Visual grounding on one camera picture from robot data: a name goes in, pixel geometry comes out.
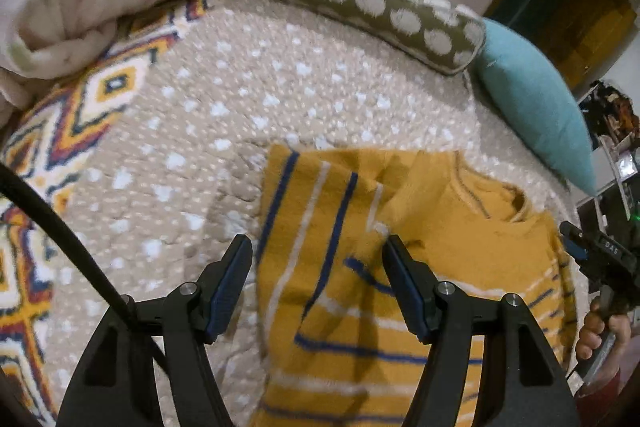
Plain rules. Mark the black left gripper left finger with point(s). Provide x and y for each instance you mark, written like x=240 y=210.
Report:
x=114 y=382

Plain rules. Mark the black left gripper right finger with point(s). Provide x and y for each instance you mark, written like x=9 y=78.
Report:
x=521 y=382

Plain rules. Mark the mustard striped knit sweater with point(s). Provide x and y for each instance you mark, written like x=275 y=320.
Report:
x=342 y=327

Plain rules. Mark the person's right hand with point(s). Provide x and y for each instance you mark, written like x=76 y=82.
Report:
x=591 y=337

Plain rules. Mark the cluttered white shelf unit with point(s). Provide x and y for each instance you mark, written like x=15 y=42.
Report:
x=614 y=129

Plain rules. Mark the teal cushion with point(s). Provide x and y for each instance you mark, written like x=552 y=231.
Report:
x=535 y=101

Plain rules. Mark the beige white-dotted bedspread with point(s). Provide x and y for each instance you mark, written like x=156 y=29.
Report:
x=316 y=140

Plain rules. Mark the colourful geometric patterned blanket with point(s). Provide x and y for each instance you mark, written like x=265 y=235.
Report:
x=49 y=149

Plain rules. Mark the brown wooden door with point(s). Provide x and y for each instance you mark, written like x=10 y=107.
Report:
x=577 y=36

